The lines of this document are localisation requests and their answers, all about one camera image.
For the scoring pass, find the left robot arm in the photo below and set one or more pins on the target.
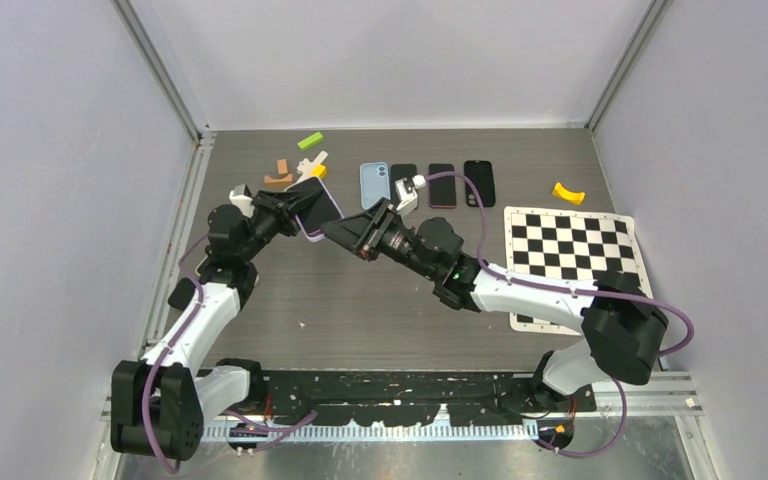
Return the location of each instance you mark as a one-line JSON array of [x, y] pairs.
[[160, 404]]

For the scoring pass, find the yellow curved block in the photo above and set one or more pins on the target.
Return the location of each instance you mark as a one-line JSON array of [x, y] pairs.
[[570, 196]]

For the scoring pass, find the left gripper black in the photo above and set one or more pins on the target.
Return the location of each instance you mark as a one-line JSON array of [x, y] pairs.
[[275, 204]]

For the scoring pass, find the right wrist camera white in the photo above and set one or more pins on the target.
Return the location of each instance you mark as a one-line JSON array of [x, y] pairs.
[[407, 192]]

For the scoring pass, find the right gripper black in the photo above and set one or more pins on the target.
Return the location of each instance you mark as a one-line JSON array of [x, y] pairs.
[[365, 232]]

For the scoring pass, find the black phone with dark frame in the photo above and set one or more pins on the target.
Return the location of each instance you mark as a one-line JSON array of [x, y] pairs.
[[399, 171]]

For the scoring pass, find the green lego brick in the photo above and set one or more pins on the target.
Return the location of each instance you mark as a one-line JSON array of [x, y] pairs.
[[310, 141]]

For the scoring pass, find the checkerboard mat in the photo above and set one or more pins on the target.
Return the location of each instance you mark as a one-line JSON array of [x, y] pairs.
[[572, 245]]

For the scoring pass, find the brown arch block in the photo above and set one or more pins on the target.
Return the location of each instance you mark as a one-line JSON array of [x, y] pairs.
[[279, 182]]

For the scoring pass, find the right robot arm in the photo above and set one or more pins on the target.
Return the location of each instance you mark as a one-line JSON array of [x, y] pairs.
[[621, 329]]

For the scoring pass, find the purple phone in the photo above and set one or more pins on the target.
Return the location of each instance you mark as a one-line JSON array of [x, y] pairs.
[[442, 191]]

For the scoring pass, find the black phone near left edge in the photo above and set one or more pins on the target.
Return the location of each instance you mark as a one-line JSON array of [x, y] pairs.
[[182, 294]]

